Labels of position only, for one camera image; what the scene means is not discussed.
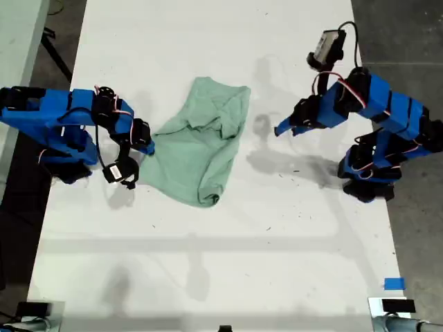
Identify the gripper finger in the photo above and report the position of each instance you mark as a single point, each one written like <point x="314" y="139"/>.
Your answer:
<point x="151" y="147"/>
<point x="143" y="151"/>
<point x="302" y="130"/>
<point x="285" y="127"/>

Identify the pale green t-shirt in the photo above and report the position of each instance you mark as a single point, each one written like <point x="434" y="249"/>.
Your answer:
<point x="194" y="152"/>

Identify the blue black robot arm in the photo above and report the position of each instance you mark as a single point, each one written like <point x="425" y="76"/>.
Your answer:
<point x="52" y="107"/>
<point x="391" y="107"/>

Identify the black tripod leg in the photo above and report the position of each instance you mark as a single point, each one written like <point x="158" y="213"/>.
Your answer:
<point x="55" y="55"/>

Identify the pale side table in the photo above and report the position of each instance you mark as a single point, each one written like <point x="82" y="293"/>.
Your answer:
<point x="17" y="41"/>

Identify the blue tape strip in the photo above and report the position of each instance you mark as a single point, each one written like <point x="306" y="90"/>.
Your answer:
<point x="394" y="283"/>

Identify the small black box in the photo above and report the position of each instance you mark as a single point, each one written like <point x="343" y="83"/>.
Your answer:
<point x="33" y="308"/>
<point x="398" y="306"/>

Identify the pale teal bundle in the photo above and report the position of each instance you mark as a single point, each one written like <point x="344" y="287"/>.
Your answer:
<point x="398" y="325"/>
<point x="31" y="325"/>

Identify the black camera stalk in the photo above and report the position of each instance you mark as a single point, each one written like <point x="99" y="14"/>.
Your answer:
<point x="133" y="167"/>
<point x="327" y="74"/>

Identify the black camera box white label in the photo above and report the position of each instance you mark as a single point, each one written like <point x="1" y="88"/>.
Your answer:
<point x="113" y="173"/>

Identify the black camera box grey face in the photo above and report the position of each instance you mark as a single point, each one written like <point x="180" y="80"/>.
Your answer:
<point x="327" y="45"/>

